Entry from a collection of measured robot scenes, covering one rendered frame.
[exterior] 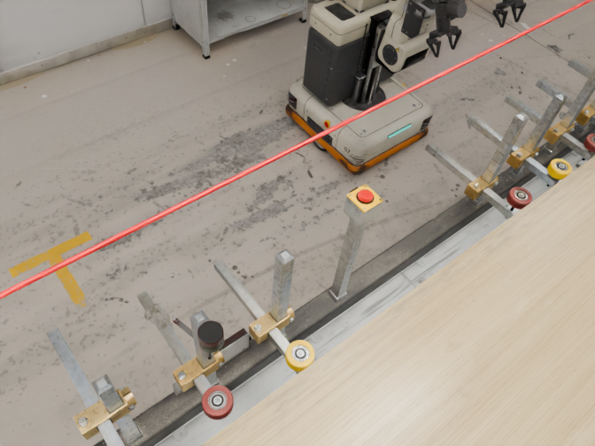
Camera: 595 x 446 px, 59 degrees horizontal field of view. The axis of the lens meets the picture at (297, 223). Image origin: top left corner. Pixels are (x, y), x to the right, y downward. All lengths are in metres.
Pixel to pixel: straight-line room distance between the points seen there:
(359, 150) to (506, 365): 1.63
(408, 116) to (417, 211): 0.55
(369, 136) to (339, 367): 1.73
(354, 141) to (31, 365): 1.91
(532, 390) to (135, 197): 2.17
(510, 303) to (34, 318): 2.02
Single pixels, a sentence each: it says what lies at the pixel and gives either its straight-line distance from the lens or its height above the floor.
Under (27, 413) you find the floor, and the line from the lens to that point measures 2.53.
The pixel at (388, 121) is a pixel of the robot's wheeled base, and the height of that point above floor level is 0.28.
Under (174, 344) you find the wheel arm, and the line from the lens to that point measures 1.54.
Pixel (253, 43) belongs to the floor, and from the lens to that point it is 4.01.
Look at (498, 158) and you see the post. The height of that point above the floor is 0.95.
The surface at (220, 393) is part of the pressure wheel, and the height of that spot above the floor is 0.91.
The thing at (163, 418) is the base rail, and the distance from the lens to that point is 1.64.
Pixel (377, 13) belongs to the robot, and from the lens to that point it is 2.91.
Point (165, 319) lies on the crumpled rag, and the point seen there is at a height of 0.87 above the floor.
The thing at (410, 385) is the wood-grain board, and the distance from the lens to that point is 1.50.
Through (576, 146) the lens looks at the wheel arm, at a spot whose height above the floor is 0.84.
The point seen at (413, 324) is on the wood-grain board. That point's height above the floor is 0.90.
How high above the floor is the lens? 2.26
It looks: 53 degrees down
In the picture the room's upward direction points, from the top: 8 degrees clockwise
